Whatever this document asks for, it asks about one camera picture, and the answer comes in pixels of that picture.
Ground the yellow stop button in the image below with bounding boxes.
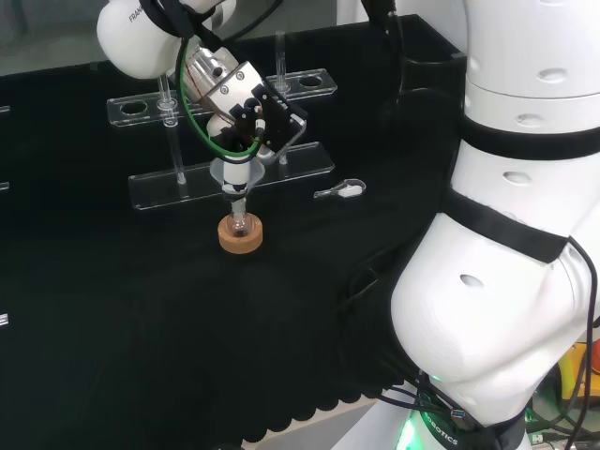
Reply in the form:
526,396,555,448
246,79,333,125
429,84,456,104
558,341,600,410

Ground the glass round-bottom flask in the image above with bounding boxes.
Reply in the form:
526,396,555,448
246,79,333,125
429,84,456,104
226,196,250,236

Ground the cork ring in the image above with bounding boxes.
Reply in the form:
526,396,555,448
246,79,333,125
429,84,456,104
217,212,265,255

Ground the clear acrylic funnel stand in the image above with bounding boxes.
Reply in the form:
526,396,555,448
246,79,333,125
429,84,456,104
106,30,338,212

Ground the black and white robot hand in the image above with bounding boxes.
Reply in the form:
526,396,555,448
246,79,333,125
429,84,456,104
205,60,309,195

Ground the black bench cloth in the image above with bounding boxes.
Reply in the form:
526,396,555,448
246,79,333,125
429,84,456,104
0,13,470,446

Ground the glass weighing funnel with powder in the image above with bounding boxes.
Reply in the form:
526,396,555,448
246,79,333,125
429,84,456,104
313,178,368,201

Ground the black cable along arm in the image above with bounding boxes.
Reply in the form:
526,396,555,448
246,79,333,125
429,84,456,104
564,235,600,450

